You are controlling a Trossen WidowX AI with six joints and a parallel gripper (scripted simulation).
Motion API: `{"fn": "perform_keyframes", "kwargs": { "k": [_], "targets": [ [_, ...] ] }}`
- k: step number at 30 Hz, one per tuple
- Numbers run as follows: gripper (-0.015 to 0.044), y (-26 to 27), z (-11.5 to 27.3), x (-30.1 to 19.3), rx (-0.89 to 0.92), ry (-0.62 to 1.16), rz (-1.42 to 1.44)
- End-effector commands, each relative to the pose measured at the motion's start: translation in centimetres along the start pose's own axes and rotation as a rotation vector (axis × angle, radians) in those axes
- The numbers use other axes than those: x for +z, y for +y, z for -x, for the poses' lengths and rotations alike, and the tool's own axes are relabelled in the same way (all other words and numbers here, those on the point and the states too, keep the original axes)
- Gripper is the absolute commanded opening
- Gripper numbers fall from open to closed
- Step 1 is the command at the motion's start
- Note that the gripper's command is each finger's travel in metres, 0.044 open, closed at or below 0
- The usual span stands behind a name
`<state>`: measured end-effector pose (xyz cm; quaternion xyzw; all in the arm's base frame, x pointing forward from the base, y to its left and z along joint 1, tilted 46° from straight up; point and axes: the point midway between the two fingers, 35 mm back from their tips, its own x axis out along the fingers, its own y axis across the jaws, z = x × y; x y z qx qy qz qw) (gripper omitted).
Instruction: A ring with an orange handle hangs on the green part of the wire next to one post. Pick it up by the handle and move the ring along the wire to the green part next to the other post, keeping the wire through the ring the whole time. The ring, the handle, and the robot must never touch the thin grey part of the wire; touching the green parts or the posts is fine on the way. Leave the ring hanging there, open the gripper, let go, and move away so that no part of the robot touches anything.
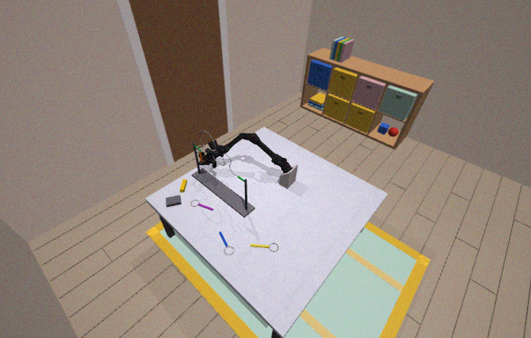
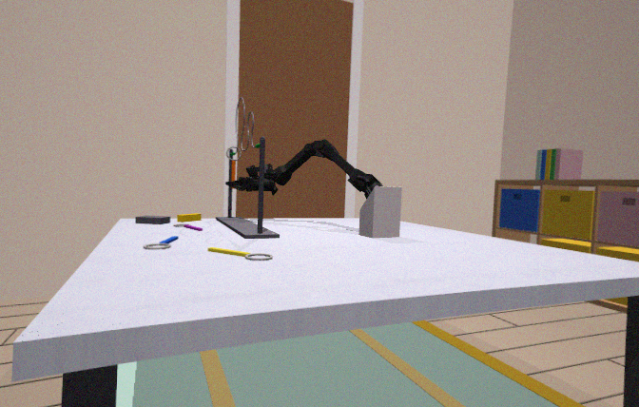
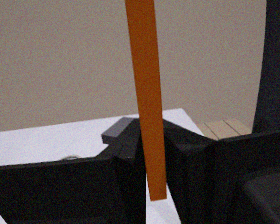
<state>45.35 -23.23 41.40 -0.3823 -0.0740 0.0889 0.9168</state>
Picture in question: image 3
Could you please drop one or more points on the dark grey square block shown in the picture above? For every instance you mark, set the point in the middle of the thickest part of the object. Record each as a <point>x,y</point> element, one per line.
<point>112,132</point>

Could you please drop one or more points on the orange-brown long bar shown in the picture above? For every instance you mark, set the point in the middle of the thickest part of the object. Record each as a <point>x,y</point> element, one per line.
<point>146,66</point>

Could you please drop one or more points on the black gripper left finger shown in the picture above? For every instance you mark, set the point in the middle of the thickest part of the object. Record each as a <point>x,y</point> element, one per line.
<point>112,184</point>

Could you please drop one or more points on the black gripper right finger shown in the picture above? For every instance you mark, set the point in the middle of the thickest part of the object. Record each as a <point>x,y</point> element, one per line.
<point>201,172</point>

